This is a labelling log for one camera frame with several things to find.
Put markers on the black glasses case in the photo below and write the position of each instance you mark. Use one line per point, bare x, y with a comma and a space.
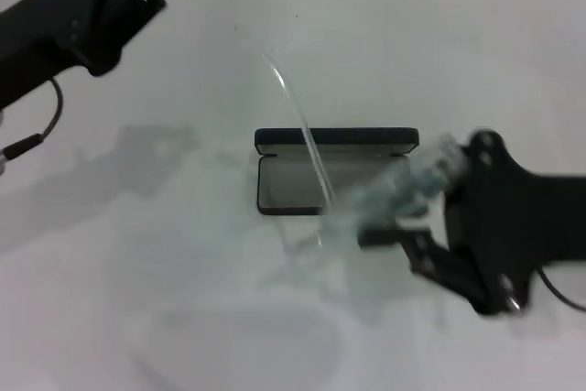
284, 180

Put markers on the clear white glasses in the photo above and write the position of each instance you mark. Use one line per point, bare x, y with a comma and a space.
316, 157

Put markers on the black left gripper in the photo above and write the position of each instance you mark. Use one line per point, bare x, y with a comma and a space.
59, 20

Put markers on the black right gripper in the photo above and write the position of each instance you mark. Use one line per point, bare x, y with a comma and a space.
526, 217

